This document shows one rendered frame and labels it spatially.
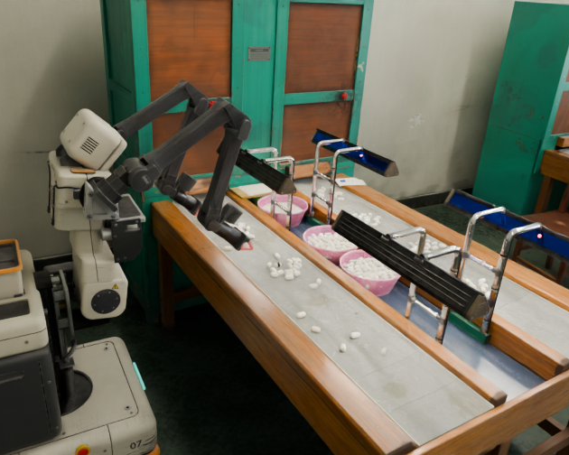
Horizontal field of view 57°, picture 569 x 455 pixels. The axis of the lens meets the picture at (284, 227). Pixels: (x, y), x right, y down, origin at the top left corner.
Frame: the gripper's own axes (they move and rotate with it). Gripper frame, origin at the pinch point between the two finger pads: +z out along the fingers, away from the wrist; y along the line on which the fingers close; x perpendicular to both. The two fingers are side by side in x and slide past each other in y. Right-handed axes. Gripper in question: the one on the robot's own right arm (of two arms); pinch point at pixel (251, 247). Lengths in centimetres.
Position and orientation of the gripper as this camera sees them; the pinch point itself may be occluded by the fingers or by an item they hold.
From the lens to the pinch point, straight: 210.4
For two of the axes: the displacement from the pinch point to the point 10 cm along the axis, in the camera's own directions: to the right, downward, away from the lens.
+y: -5.1, -4.0, 7.6
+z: 6.1, 4.5, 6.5
